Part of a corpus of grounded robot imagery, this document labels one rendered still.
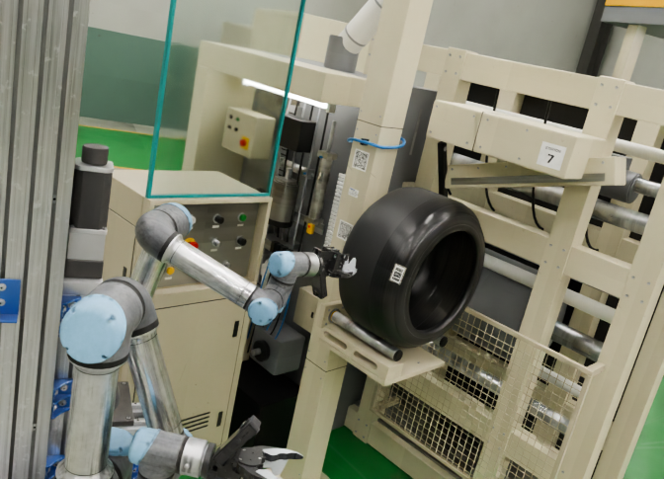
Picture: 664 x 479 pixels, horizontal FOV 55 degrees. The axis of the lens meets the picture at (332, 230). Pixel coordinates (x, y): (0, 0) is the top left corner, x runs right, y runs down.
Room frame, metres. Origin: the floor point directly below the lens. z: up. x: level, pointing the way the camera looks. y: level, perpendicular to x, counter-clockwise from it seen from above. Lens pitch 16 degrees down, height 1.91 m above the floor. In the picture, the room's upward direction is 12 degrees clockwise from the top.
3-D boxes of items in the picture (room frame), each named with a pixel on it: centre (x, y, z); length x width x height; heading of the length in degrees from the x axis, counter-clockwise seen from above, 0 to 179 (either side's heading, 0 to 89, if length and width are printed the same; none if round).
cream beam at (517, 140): (2.46, -0.59, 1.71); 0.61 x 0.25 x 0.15; 47
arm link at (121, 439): (1.26, 0.40, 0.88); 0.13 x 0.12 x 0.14; 179
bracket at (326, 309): (2.45, -0.17, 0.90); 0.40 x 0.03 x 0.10; 137
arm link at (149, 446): (1.13, 0.25, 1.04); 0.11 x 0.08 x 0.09; 89
